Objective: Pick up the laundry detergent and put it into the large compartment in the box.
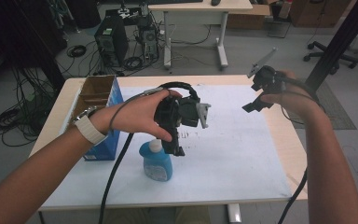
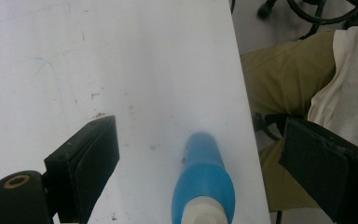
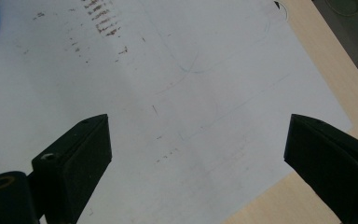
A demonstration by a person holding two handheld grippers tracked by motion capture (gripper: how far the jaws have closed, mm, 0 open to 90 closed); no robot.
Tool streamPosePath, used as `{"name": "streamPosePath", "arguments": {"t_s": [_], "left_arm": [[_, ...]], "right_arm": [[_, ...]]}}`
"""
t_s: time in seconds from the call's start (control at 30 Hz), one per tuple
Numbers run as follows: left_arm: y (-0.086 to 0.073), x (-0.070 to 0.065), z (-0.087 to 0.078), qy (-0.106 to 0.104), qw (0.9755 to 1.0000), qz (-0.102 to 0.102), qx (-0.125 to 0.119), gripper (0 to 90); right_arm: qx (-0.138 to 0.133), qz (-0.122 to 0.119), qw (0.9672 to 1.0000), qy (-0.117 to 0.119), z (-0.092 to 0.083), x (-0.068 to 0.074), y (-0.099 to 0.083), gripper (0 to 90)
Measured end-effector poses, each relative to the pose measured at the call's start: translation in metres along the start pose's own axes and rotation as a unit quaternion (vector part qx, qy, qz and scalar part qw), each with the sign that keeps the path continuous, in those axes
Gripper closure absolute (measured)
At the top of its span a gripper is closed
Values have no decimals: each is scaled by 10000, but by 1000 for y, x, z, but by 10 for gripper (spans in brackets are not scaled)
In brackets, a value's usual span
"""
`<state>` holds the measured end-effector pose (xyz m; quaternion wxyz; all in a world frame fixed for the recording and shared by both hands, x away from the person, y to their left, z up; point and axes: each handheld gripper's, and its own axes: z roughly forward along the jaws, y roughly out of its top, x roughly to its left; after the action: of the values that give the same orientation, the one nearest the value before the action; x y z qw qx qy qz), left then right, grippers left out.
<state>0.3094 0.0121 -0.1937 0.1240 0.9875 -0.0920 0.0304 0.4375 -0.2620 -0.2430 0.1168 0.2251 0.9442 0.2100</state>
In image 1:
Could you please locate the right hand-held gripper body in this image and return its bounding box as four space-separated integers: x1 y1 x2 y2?
246 47 288 96

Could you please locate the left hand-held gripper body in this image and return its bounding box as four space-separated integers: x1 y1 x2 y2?
154 94 213 132

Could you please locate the blue detergent bottle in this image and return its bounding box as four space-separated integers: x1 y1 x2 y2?
138 138 174 183

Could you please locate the cardboard box with blue sides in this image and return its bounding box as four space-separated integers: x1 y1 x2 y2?
60 74 125 161

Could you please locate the person's right hand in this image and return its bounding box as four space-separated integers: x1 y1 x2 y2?
260 69 324 121

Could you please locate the person's left hand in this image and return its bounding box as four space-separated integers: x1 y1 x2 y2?
89 89 184 144

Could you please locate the white table mat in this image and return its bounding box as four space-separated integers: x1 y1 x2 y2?
40 84 293 209

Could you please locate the brown cardboard box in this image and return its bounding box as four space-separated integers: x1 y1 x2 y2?
227 3 273 31

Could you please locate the black office chair base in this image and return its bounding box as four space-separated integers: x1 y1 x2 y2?
302 40 358 76

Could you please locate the grey floor mat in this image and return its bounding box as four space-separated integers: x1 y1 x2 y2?
287 80 357 131

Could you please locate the small grey computer tower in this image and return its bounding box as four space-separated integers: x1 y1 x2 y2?
138 17 160 60

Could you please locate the wristwatch with white band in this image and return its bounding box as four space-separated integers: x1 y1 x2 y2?
72 105 109 147

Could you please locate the white table leg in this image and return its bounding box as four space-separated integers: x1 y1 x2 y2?
227 203 242 224

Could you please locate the wooden cabinet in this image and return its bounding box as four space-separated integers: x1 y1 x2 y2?
288 0 353 28

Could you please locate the white desk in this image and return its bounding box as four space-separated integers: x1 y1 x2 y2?
147 0 254 70

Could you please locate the black computer tower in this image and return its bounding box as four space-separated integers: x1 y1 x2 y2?
93 14 129 68

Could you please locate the thin black cable loop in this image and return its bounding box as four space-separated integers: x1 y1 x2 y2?
279 90 320 125

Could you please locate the black metal wire frame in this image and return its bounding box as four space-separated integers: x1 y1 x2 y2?
267 17 293 39

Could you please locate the thin grey cable with plug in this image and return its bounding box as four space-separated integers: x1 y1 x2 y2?
107 87 171 134

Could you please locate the large coiled black cable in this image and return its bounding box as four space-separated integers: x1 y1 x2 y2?
122 55 145 72

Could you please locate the black metal post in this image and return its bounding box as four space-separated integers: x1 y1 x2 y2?
304 0 358 94

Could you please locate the small coiled black cable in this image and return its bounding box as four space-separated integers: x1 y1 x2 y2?
65 44 88 59

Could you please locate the tangle of black floor cables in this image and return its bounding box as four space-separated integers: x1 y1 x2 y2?
0 66 63 147

